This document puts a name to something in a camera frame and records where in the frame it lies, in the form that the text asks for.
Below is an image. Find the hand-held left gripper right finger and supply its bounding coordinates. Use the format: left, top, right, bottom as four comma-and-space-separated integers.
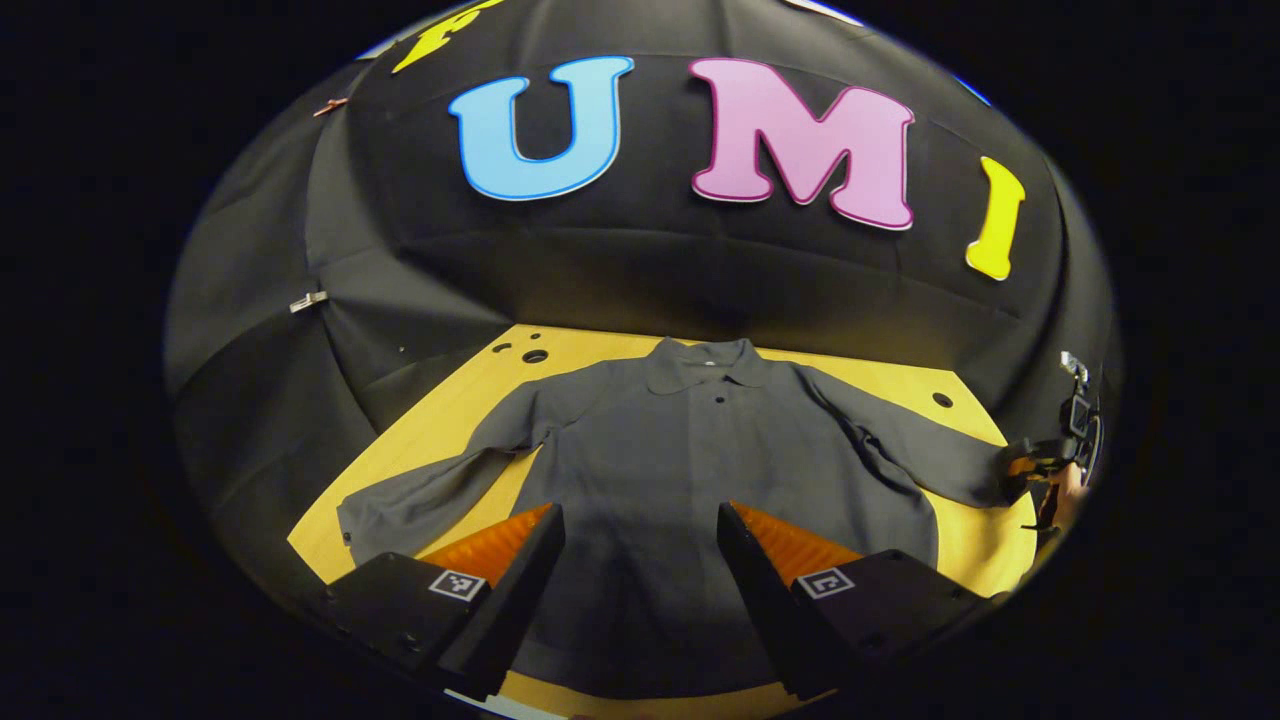
716, 501, 1009, 703

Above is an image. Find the black backdrop cloth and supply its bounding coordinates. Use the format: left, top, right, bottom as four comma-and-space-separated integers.
163, 0, 1119, 601

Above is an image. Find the grey collared shirt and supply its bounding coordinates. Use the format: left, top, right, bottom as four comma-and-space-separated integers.
336, 337, 1031, 701

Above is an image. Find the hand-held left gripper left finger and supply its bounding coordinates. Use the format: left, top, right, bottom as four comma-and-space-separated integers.
322, 502, 567, 703

